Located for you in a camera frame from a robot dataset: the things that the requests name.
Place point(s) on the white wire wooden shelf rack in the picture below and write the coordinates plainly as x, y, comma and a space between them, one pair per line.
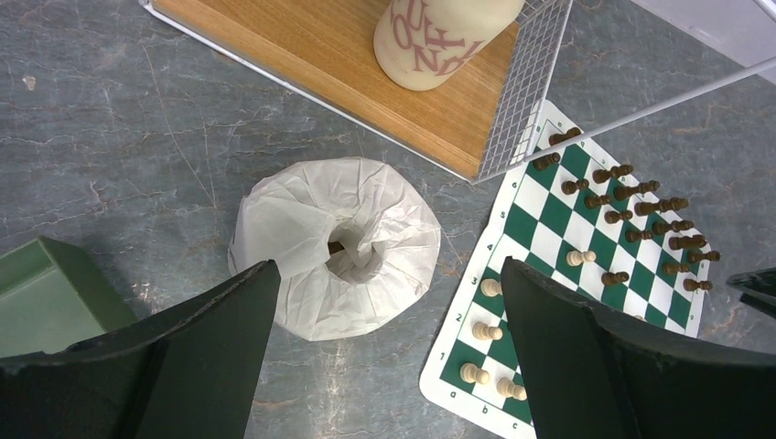
480, 123

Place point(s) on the cream bottle pink lettering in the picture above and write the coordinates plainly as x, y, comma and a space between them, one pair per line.
419, 44

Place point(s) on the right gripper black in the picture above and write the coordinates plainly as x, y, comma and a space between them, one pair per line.
757, 288

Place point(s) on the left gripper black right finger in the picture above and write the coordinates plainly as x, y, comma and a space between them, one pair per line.
592, 371

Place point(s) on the green plastic bin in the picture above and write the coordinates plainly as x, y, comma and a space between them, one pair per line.
53, 295

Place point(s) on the green white chess board mat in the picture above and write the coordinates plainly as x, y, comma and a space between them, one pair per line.
584, 220

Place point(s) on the white wrapped paper roll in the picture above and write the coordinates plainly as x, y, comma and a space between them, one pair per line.
354, 242

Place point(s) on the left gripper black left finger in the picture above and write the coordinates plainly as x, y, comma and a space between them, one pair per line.
189, 371

